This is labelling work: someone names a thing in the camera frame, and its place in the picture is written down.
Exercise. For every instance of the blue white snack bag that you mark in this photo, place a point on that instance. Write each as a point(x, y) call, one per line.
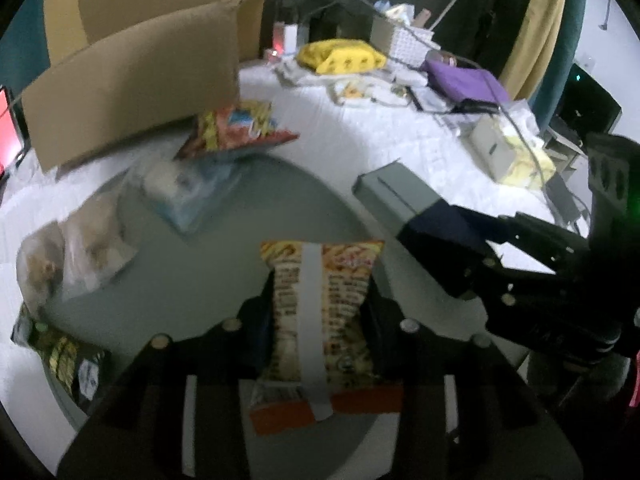
point(185, 195)

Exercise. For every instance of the orange snack bag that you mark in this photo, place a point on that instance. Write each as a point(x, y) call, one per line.
point(345, 290)

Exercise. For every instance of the white plastic basket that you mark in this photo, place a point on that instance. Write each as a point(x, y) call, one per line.
point(405, 42)

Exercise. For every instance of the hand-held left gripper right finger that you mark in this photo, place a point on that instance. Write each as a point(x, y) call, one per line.
point(385, 340)

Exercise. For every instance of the tablet with red screen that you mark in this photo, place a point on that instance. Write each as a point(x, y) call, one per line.
point(4, 120)

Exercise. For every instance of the red snack bag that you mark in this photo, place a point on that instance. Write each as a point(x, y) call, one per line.
point(230, 130)

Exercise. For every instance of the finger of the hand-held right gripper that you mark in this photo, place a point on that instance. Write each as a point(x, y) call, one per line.
point(450, 245)
point(545, 242)

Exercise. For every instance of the brown cardboard box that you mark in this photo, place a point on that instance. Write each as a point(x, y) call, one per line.
point(125, 85)

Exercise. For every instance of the black power bank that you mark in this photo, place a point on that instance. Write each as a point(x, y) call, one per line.
point(565, 197)

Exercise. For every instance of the teal curtain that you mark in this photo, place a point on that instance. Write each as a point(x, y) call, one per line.
point(20, 45)
point(570, 35)

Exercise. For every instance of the black box with green light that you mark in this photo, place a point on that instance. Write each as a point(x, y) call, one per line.
point(590, 105)

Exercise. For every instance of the grey box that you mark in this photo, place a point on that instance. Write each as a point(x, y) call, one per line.
point(395, 190)

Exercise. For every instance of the purple cloth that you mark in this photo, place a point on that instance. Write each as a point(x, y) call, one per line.
point(465, 80)

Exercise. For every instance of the yellow tissue pack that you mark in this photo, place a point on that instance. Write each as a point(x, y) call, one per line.
point(520, 160)

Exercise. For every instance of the black snack packet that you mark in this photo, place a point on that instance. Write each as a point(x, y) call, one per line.
point(60, 360)

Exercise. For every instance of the yellow cloth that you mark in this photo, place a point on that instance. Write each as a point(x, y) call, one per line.
point(340, 55)

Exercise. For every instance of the small yellow white packet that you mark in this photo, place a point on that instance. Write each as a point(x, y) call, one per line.
point(350, 91)

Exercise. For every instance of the clear bun packet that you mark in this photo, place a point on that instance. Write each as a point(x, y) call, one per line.
point(85, 245)

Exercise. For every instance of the grey round mat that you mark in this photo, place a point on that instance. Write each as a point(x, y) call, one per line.
point(200, 280)

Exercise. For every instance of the black notebook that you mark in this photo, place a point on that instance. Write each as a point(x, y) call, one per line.
point(475, 107)

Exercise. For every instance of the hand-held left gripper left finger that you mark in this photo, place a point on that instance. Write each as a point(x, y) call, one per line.
point(255, 332)

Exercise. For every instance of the white charger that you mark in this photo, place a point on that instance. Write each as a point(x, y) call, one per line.
point(289, 36)

